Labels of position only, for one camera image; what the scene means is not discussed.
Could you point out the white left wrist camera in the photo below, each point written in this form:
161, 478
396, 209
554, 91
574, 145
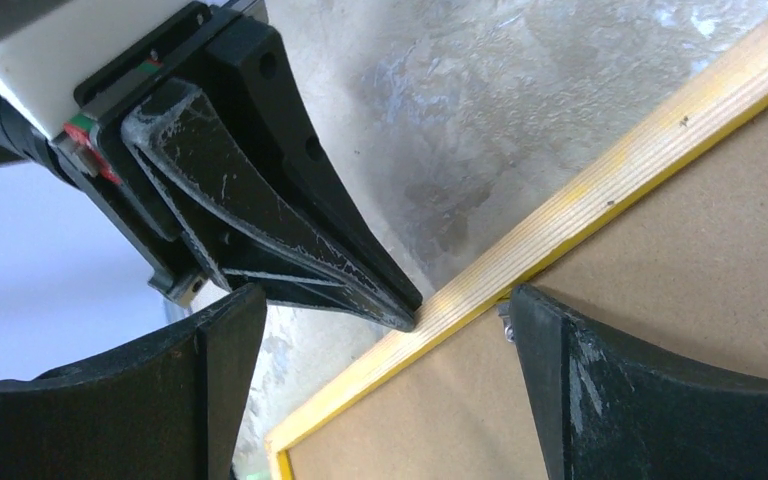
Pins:
48, 48

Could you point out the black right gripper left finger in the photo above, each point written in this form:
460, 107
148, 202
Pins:
167, 405

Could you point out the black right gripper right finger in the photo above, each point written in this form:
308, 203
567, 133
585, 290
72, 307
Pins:
608, 405

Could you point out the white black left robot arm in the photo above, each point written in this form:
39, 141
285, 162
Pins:
0, 126

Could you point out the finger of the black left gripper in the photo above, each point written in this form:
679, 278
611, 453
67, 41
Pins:
254, 91
237, 223

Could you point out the yellow picture frame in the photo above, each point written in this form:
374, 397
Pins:
704, 111

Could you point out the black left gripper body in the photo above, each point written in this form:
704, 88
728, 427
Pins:
95, 159

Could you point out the brown frame backing board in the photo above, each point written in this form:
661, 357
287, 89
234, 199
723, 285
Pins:
685, 268

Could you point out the silver backing board clip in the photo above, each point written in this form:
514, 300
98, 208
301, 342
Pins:
503, 312

